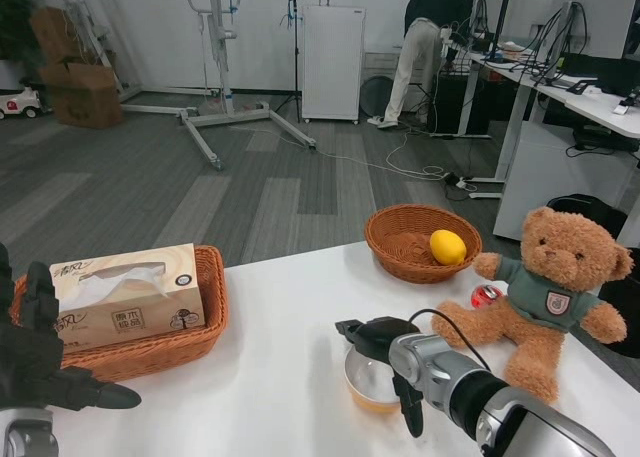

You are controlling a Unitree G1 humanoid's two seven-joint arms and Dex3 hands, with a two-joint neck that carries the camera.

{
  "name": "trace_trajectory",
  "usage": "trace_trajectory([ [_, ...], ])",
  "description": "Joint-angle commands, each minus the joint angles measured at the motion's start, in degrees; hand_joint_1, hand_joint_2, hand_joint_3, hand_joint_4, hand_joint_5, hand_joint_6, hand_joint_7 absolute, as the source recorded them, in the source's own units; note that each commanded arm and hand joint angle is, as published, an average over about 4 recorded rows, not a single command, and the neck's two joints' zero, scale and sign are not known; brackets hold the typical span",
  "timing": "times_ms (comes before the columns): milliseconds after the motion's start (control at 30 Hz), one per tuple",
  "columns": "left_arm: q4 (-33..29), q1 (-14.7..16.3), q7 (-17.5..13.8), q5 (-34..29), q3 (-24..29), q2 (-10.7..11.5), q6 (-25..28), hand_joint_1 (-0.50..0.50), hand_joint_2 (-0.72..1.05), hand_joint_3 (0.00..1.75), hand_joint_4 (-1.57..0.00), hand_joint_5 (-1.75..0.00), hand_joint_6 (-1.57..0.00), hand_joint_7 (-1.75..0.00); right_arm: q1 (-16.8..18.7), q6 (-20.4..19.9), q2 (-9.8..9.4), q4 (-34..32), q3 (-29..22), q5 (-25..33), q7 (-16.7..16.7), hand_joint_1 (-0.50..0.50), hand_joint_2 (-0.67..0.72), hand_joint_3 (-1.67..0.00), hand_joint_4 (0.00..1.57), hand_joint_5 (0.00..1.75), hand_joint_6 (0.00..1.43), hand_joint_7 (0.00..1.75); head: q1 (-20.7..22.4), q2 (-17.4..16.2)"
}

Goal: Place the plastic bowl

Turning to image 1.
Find yellow lemon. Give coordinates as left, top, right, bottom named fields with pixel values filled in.
left=429, top=229, right=468, bottom=267

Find brown teddy bear green sweater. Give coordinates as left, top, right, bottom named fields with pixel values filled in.
left=430, top=206, right=636, bottom=405

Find black waste bin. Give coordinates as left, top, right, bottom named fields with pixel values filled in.
left=544, top=192, right=629, bottom=239

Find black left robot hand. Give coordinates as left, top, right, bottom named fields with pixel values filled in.
left=0, top=242, right=143, bottom=413

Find person in black top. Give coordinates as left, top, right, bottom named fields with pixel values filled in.
left=367, top=0, right=475, bottom=130

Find white tall floor cabinet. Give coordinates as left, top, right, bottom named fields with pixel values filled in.
left=300, top=3, right=366, bottom=125

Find large brown cardboard box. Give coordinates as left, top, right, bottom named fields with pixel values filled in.
left=38, top=61, right=126, bottom=130

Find rectangular orange wicker basket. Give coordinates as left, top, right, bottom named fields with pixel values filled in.
left=8, top=244, right=229, bottom=384

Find black computer tower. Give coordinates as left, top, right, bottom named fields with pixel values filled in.
left=428, top=70, right=492, bottom=137

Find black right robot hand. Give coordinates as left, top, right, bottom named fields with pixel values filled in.
left=334, top=316, right=427, bottom=440

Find round brown wicker basket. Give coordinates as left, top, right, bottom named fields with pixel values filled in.
left=363, top=203, right=484, bottom=285

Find black flat monitor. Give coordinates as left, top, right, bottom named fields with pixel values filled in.
left=560, top=52, right=640, bottom=97

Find white drawer cabinet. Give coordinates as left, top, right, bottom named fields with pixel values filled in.
left=363, top=50, right=431, bottom=114

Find white toy ride-on car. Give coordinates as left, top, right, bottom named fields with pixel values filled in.
left=0, top=75, right=45, bottom=122

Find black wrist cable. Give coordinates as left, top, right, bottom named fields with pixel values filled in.
left=408, top=307, right=492, bottom=374

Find white patient lift hoist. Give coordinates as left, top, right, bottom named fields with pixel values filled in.
left=119, top=0, right=318, bottom=172

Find black tripod stand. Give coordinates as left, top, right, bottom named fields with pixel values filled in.
left=268, top=0, right=305, bottom=124

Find white office desk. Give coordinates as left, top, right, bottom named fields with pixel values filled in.
left=457, top=46, right=640, bottom=241

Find white floor cable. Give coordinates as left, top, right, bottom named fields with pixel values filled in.
left=234, top=124, right=451, bottom=184

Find red soda can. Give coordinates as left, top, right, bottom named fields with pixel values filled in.
left=470, top=284, right=502, bottom=311

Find white and orange plastic bowl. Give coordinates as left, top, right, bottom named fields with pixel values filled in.
left=343, top=343, right=404, bottom=414

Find white lift frame black handles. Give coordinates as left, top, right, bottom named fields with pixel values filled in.
left=53, top=0, right=132, bottom=103

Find black and white power strip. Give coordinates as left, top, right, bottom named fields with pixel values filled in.
left=443, top=171, right=477, bottom=192

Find round grey tray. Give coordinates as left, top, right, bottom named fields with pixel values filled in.
left=360, top=74, right=397, bottom=119

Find wood-print tissue box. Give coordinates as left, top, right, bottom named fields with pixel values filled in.
left=49, top=242, right=207, bottom=355

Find small brown cardboard box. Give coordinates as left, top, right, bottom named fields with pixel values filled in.
left=28, top=6, right=82, bottom=67

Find black-backed computer monitor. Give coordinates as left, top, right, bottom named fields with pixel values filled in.
left=469, top=0, right=501, bottom=43

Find white plant pot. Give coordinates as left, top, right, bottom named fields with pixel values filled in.
left=0, top=58, right=27, bottom=92

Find white-backed computer monitor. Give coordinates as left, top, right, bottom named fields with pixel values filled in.
left=554, top=0, right=590, bottom=81

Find green leafy potted plant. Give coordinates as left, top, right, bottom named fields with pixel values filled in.
left=0, top=0, right=42, bottom=62

